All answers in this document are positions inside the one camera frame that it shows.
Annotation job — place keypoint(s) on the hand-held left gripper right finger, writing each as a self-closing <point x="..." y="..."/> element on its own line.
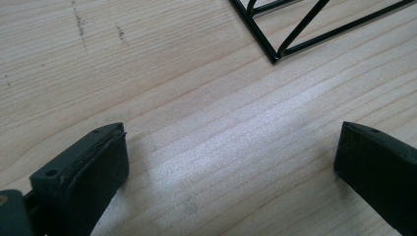
<point x="380" y="170"/>

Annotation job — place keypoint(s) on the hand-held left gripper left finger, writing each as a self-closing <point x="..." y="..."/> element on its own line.
<point x="82" y="183"/>

